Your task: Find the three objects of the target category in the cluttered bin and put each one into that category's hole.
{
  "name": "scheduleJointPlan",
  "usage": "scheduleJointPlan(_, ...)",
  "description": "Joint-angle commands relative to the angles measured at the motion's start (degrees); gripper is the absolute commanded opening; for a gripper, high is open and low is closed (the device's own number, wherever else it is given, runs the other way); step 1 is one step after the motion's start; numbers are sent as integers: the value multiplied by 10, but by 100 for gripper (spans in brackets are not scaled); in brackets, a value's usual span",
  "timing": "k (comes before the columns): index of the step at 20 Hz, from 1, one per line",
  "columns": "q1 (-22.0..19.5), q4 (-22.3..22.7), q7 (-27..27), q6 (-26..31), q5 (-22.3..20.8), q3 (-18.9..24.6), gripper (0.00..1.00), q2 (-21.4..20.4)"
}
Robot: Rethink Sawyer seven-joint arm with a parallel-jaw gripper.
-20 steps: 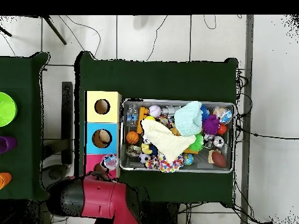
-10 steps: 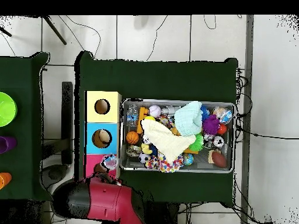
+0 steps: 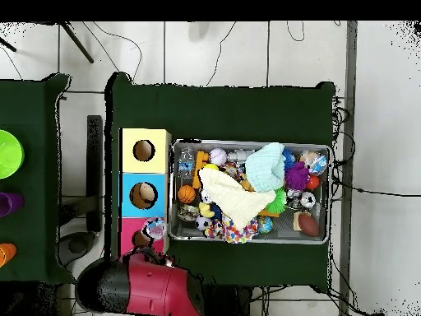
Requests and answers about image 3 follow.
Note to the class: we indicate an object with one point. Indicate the crushed bottle with blue label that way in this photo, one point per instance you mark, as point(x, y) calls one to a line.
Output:
point(154, 228)

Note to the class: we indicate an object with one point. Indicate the clear plastic bottle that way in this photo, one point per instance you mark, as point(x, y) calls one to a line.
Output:
point(314, 162)

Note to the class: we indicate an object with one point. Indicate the brown toy football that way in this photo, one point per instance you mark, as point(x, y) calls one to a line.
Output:
point(308, 225)

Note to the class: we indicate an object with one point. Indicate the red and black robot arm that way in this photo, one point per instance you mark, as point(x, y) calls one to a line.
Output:
point(148, 286)

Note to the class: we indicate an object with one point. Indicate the silver mesh bin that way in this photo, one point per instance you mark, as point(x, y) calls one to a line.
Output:
point(184, 230)

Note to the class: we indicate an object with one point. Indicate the wooden box with three holes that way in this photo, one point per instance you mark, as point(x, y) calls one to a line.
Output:
point(144, 194)

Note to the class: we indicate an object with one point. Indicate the yellow ball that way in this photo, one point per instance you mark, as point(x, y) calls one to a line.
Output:
point(211, 167)

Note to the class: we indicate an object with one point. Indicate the white toy baseball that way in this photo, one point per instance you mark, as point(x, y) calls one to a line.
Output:
point(217, 156)

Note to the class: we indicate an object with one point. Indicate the small clear water bottle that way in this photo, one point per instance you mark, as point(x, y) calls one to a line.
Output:
point(186, 163)

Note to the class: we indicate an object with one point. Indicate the orange toy basketball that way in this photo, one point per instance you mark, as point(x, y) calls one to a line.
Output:
point(186, 195)

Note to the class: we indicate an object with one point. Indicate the cream waffle cloth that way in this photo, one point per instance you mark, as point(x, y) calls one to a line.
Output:
point(233, 197)

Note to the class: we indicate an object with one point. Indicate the mint waffle cloth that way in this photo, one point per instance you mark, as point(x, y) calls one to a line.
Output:
point(264, 168)

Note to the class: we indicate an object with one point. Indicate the colourful patterned cloth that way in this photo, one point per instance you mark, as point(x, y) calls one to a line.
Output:
point(230, 233)

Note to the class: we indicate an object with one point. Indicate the purple spiky rubber toy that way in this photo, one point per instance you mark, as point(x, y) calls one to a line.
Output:
point(297, 176)

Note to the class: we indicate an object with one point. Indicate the black tripod leg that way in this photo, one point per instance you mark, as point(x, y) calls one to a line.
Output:
point(77, 42)

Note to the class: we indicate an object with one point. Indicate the dark green side tablecloth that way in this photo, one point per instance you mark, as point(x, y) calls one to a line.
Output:
point(29, 108)

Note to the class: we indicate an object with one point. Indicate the bright green bowl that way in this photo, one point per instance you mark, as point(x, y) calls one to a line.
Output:
point(9, 154)

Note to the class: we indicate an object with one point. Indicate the purple plastic cup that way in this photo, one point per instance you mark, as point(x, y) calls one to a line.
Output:
point(10, 204)

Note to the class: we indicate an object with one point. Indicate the orange plastic cup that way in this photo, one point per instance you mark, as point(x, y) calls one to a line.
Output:
point(6, 255)

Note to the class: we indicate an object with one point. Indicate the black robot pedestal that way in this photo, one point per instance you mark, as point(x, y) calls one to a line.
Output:
point(230, 302)

